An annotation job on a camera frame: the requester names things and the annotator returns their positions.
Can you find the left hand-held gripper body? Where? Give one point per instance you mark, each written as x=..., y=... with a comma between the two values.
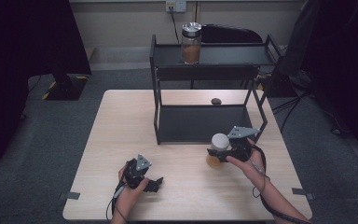
x=136, y=172

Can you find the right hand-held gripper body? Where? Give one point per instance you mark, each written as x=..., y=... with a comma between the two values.
x=240, y=146

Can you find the glass jar with white lid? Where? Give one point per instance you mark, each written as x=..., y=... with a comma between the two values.
x=219, y=141

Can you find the black metal two-tier shelf rack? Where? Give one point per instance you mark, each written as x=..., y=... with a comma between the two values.
x=205, y=123

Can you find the glass jar with silver lid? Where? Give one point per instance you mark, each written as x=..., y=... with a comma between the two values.
x=191, y=43

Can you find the person's left hand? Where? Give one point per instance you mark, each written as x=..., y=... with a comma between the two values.
x=130, y=196

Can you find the person's right hand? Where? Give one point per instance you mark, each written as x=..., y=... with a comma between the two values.
x=250, y=168

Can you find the small dark round object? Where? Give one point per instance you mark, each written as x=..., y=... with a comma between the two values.
x=216, y=101

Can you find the grey tape strip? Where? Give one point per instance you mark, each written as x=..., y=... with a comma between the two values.
x=70, y=195
x=303, y=193

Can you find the black box on floor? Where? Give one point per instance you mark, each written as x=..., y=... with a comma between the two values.
x=281, y=85

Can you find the black stand base with yellow tape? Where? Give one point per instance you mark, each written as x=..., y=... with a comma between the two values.
x=68, y=88

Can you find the black chair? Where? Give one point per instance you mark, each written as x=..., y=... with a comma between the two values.
x=230, y=33

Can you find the dark cloth over stand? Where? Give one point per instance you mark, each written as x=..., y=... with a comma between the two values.
x=338, y=62

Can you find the black curtain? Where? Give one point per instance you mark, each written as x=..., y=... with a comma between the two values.
x=21, y=62

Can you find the white wall socket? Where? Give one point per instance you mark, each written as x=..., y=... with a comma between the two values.
x=176, y=5

